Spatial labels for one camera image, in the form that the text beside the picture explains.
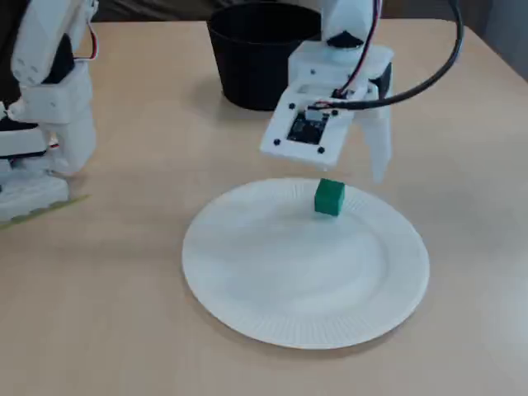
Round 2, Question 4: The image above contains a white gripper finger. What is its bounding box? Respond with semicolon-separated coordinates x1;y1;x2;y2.
353;107;392;185

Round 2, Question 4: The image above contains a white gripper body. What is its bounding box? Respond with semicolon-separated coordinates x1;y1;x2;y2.
287;40;393;121

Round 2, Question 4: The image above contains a green block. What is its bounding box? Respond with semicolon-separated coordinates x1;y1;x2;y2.
313;177;347;218

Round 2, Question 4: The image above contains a black pot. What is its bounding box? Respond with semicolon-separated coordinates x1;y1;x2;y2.
205;3;327;112

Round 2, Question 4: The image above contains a white paper plate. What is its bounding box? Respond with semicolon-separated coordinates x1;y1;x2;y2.
181;177;431;351

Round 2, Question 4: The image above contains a red white servo wire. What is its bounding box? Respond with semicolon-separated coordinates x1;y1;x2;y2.
329;0;383;100
84;22;101;63

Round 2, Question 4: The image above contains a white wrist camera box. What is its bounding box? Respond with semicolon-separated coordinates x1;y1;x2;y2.
259;82;370;172

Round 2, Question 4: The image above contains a thick black camera cable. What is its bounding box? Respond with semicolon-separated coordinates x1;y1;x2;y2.
307;0;466;113

